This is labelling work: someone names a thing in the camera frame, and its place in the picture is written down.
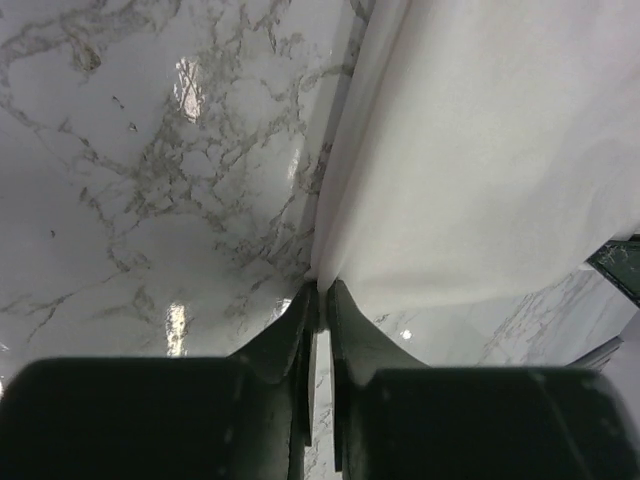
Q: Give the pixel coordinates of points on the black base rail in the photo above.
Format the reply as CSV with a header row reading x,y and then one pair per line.
x,y
618,261

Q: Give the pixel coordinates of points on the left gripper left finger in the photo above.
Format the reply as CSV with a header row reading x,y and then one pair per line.
x,y
244,416

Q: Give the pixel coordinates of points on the white Coca-Cola t-shirt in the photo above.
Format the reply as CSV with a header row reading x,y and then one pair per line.
x,y
486,149

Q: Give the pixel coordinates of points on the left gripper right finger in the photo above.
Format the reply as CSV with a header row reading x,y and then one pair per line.
x,y
398,418

